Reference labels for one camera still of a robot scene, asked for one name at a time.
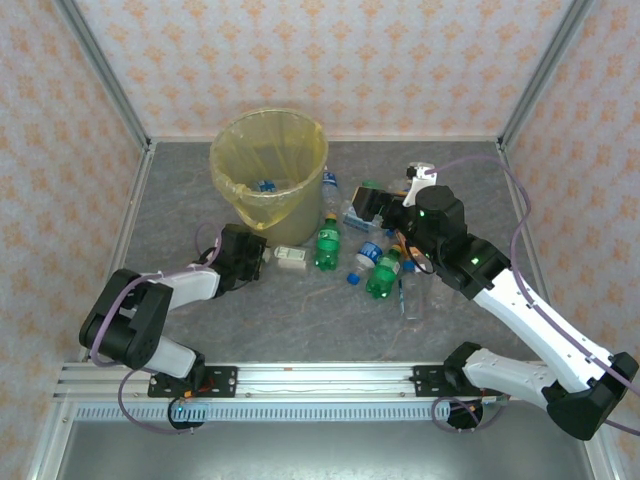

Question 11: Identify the blue label bottle white cap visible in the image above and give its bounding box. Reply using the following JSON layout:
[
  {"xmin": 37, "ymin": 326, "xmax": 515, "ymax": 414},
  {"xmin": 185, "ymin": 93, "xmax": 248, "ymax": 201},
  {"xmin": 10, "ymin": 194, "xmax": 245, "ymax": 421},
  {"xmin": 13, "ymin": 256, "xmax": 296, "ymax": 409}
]
[{"xmin": 322, "ymin": 167, "xmax": 343, "ymax": 214}]

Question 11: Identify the yellow trash bin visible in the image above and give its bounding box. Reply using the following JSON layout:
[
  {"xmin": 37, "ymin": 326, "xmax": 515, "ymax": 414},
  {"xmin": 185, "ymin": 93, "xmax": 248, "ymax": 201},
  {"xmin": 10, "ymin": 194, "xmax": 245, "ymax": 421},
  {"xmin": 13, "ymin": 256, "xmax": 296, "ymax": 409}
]
[{"xmin": 208, "ymin": 108, "xmax": 330, "ymax": 232}]

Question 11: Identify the grey metal sheet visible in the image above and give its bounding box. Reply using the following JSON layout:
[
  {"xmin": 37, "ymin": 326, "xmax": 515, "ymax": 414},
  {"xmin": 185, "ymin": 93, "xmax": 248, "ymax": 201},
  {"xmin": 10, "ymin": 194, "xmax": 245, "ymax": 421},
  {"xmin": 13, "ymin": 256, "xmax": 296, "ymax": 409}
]
[{"xmin": 54, "ymin": 419, "xmax": 601, "ymax": 480}]

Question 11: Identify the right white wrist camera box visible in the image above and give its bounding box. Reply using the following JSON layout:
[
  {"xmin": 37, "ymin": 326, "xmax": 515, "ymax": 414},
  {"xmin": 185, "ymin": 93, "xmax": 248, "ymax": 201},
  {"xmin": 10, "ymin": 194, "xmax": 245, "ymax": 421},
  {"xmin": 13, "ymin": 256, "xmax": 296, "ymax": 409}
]
[{"xmin": 403, "ymin": 161, "xmax": 437, "ymax": 207}]

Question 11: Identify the aluminium side rail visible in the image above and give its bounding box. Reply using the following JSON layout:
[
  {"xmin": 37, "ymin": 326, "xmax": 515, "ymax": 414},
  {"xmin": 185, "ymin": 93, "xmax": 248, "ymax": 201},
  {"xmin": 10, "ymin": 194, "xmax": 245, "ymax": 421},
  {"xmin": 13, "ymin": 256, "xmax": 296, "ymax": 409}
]
[
  {"xmin": 497, "ymin": 142, "xmax": 559, "ymax": 321},
  {"xmin": 82, "ymin": 143, "xmax": 156, "ymax": 362}
]

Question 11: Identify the aluminium front extrusion rail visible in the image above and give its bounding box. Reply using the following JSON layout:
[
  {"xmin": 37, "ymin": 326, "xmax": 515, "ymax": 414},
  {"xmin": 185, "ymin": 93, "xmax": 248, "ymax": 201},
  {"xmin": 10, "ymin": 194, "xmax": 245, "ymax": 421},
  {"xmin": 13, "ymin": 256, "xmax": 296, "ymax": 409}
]
[{"xmin": 52, "ymin": 360, "xmax": 600, "ymax": 402}]

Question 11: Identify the grey slotted cable duct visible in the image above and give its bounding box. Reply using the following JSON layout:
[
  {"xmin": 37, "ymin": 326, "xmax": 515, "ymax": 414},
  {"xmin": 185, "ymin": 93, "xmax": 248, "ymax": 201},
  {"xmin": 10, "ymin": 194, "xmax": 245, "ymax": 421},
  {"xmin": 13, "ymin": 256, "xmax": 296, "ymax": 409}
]
[{"xmin": 74, "ymin": 403, "xmax": 507, "ymax": 422}]

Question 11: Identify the aluminium frame post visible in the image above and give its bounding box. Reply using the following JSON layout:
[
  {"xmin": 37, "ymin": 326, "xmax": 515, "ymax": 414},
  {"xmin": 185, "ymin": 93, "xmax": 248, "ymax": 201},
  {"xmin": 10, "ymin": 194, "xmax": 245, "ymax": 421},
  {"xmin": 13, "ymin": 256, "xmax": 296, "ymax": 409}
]
[
  {"xmin": 53, "ymin": 0, "xmax": 154, "ymax": 154},
  {"xmin": 497, "ymin": 0, "xmax": 596, "ymax": 151}
]

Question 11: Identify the aluminium frame leg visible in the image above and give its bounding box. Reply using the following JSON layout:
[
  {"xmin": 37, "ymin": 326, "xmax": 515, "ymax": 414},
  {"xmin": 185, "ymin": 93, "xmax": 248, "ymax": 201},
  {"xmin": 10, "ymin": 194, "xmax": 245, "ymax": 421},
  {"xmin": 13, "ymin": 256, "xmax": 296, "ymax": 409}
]
[
  {"xmin": 574, "ymin": 399, "xmax": 626, "ymax": 480},
  {"xmin": 27, "ymin": 402, "xmax": 76, "ymax": 480}
]

